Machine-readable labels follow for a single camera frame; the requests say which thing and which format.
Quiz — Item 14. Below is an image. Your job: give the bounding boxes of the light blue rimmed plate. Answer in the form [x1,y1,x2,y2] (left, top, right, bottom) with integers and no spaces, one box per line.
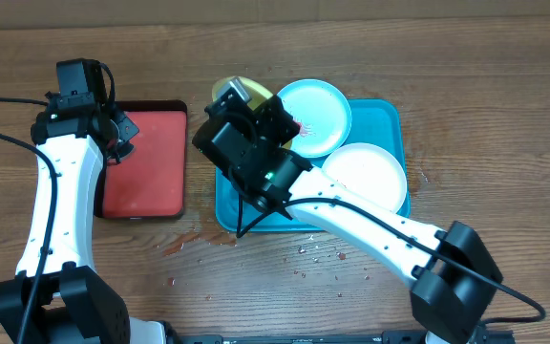
[277,79,352,159]

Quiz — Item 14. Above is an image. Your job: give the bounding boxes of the white plate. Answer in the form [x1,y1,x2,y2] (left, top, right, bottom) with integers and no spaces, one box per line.
[322,142,408,213]

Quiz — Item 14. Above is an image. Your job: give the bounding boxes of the green rimmed plate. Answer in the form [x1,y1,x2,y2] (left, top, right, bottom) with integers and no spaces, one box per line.
[207,76,282,152]

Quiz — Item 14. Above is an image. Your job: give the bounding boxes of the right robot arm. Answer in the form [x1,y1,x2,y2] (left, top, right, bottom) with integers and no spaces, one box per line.
[192,91,502,343]

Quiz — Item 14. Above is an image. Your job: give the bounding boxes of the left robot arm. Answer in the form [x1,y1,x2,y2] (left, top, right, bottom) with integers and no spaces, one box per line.
[0,58,138,343]

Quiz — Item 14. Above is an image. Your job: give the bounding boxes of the dark red water tray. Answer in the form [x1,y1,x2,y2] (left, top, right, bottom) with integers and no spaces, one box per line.
[95,100,188,219]

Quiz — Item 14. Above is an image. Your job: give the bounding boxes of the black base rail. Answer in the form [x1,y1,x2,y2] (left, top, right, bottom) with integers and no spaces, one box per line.
[159,329,516,344]

